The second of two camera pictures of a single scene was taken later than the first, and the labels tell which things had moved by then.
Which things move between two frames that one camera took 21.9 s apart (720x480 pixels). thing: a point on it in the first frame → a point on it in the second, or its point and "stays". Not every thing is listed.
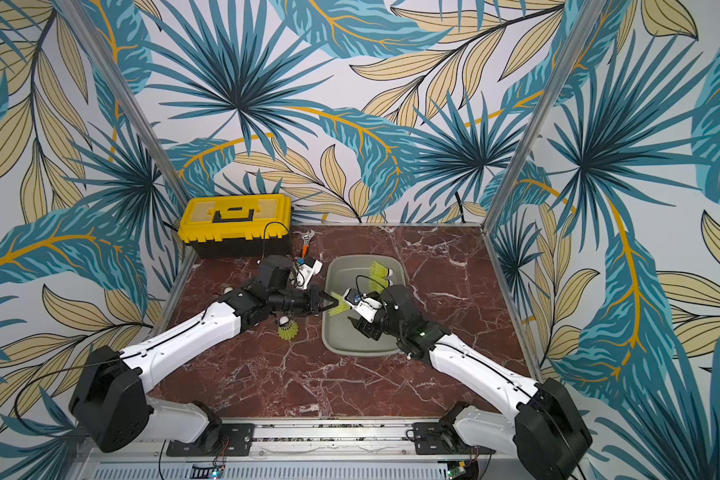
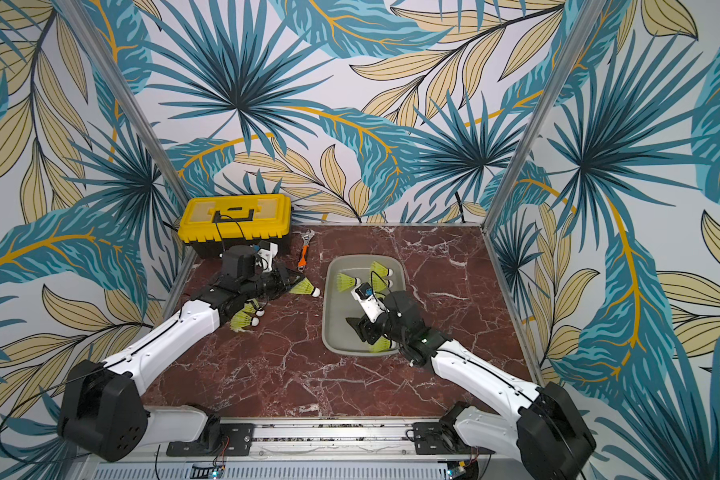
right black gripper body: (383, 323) stays
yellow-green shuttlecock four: (341, 307) → (382, 344)
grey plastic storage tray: (341, 336) stays
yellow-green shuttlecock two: (378, 272) stays
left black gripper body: (303, 301) → (274, 284)
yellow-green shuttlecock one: (379, 283) stays
